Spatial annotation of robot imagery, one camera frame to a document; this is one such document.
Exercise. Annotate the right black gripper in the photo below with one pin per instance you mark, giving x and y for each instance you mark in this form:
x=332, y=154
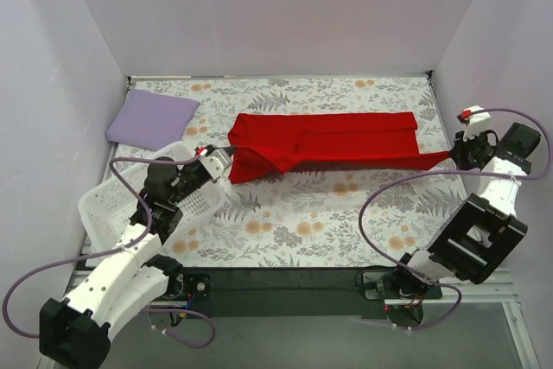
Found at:
x=462, y=153

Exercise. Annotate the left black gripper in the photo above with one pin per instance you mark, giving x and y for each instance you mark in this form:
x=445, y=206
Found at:
x=200, y=166

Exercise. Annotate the red t shirt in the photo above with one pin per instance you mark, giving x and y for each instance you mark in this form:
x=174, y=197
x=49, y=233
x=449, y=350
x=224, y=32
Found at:
x=277, y=144

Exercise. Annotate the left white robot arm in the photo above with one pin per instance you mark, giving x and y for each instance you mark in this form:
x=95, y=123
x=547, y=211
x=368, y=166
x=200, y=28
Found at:
x=77, y=331

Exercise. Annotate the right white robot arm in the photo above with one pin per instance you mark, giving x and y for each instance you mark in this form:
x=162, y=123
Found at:
x=484, y=230

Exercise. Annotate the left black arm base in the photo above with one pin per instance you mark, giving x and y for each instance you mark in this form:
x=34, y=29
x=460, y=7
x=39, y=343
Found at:
x=184, y=290

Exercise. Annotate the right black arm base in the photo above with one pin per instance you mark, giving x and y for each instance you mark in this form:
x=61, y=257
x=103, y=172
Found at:
x=395, y=296

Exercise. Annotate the folded lavender t shirt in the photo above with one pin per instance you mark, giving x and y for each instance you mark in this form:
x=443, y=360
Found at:
x=151, y=121

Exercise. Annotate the white plastic basket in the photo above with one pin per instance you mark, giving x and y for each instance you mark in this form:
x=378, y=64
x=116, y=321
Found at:
x=109, y=208

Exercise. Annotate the floral patterned table cloth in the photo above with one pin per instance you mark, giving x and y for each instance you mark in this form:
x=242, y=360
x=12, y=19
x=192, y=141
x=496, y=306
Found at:
x=316, y=219

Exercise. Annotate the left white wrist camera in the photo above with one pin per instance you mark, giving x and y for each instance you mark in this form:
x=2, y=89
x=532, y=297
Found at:
x=217, y=161

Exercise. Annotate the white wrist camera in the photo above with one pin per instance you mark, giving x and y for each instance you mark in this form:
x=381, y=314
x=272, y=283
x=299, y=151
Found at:
x=217, y=161
x=476, y=121

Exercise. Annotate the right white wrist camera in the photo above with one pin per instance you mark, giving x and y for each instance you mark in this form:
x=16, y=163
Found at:
x=476, y=121

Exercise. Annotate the aluminium frame rail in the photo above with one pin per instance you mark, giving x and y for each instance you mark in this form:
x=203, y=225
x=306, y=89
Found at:
x=286, y=291

